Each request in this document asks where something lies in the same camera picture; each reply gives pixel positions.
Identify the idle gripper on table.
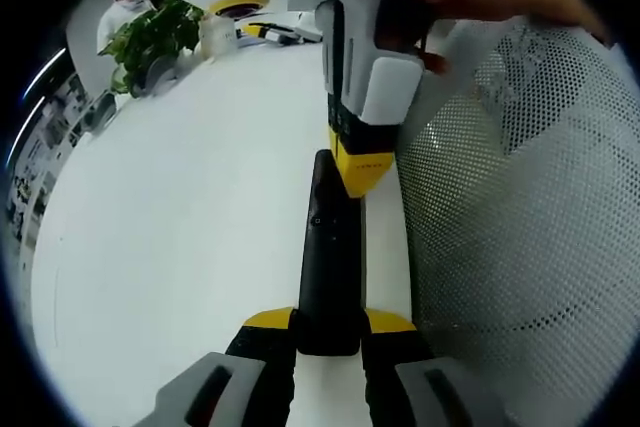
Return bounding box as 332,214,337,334
246,21,322,47

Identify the white mesh chair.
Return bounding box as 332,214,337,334
393,13,640,427

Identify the person's right hand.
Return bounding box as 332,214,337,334
419,44,451,76

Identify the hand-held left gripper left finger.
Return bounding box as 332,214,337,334
149,305,300,427

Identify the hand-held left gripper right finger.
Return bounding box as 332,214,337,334
360,306,506,427

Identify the green potted plant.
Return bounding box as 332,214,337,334
96,0,207,99

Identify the black remote control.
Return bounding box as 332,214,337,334
298,148,365,358

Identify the grey curved object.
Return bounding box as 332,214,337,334
83,90,119,134

